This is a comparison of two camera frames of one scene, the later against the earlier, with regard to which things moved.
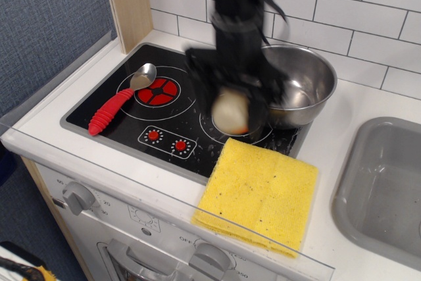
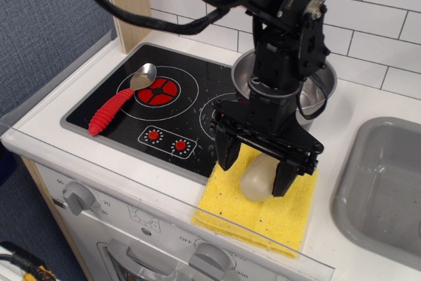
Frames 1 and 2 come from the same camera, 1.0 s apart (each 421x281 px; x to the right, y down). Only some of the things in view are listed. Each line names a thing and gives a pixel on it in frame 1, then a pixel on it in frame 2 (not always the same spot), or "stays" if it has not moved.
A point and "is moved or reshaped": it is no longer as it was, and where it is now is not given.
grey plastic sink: (376, 199) stays
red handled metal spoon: (143, 76) stays
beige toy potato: (230, 110) is moved or reshaped
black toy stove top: (147, 101) stays
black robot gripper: (241, 52) -> (266, 121)
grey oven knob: (210, 261) stays
